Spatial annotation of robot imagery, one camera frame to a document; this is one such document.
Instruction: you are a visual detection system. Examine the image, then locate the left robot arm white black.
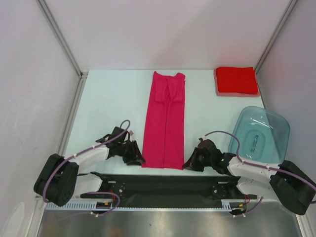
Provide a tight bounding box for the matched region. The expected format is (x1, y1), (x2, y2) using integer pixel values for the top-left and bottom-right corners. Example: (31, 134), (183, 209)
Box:
(33, 126), (146, 207)

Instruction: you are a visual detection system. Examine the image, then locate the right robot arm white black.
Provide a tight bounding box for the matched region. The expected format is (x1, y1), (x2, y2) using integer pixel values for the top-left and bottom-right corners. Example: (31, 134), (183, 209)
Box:
(182, 139), (316, 215)

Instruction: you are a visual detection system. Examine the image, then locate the front aluminium frame rail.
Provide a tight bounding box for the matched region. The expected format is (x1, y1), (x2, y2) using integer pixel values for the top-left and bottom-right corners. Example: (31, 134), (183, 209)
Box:
(34, 192), (304, 202)

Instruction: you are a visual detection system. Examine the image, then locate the folded red t shirt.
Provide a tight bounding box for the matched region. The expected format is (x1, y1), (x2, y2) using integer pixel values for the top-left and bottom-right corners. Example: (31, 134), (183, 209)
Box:
(216, 67), (258, 94)

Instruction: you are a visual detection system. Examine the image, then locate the right aluminium frame post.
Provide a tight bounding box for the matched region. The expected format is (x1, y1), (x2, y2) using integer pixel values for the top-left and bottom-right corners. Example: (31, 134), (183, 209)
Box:
(255, 0), (298, 72)

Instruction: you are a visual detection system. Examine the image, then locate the magenta pink t shirt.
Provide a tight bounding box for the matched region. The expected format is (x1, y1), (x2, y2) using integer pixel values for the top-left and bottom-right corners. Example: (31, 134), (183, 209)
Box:
(142, 71), (186, 170)

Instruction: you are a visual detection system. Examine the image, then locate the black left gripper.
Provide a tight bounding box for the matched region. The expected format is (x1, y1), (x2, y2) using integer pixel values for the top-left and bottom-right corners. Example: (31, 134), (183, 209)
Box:
(117, 140), (146, 166)

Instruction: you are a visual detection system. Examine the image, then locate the left aluminium frame post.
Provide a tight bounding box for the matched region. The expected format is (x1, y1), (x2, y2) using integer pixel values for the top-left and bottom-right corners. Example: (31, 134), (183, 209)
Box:
(37, 0), (82, 77)

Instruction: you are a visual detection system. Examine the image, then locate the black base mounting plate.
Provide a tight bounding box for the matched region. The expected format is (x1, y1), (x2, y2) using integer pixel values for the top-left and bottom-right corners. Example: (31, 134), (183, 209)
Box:
(81, 174), (257, 207)

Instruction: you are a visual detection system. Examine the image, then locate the aluminium frame post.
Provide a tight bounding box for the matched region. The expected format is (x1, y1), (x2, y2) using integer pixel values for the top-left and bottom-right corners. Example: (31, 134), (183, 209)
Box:
(37, 0), (82, 77)
(255, 0), (298, 72)

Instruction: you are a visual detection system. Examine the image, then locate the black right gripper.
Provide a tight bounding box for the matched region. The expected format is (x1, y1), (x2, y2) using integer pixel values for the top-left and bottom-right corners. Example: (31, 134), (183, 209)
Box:
(182, 147), (214, 172)

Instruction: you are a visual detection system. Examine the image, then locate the grey slotted cable duct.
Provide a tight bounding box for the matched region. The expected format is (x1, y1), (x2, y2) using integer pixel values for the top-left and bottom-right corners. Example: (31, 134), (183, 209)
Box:
(45, 200), (241, 212)

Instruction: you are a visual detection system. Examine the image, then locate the teal transparent plastic bin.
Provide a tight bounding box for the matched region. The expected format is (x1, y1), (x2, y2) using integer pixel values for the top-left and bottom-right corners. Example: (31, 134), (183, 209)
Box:
(229, 106), (290, 164)

